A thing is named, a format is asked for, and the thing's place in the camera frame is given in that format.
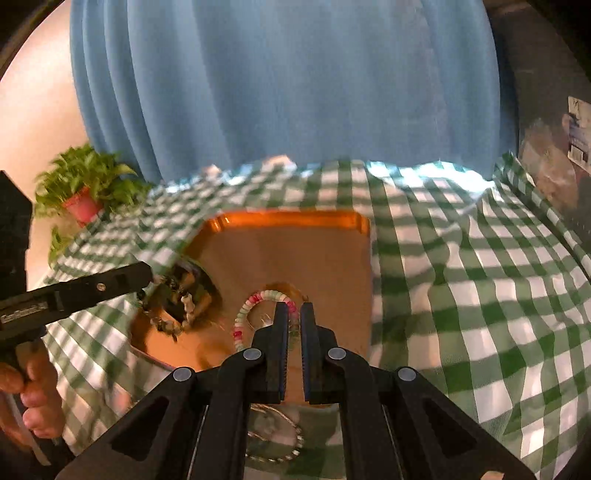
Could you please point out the green white checkered tablecloth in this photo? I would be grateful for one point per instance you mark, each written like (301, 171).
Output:
(461, 300)

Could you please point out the pink metal tray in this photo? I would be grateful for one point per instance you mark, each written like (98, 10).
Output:
(277, 258)

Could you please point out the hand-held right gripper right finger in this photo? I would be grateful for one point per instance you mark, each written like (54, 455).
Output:
(308, 344)

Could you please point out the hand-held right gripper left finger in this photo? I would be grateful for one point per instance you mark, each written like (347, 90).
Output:
(280, 344)

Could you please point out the clear storage bin purple lid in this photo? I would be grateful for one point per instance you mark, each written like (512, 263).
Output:
(540, 152)

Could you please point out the person's left hand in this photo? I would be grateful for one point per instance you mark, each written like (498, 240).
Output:
(41, 397)

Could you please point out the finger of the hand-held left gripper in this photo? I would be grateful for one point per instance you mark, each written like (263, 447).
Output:
(106, 286)

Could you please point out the green plant in red pot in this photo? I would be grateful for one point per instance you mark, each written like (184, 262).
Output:
(87, 207)

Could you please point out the blue curtain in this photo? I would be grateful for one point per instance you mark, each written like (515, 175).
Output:
(286, 83)

